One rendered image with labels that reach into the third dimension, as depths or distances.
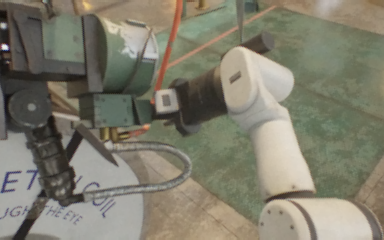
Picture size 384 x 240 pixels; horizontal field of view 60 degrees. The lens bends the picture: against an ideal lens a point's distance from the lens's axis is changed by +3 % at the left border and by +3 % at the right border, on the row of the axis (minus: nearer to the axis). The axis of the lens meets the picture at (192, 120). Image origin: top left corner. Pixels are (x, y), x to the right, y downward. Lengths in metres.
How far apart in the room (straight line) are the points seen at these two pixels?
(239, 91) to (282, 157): 0.11
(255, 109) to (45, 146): 0.36
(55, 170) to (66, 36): 0.23
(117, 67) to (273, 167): 0.31
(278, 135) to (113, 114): 0.29
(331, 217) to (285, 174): 0.08
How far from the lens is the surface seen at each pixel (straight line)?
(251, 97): 0.48
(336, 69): 3.40
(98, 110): 0.59
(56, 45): 0.57
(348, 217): 0.44
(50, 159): 0.62
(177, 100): 0.64
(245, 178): 2.19
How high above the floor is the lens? 1.69
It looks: 41 degrees down
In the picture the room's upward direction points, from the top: 1 degrees counter-clockwise
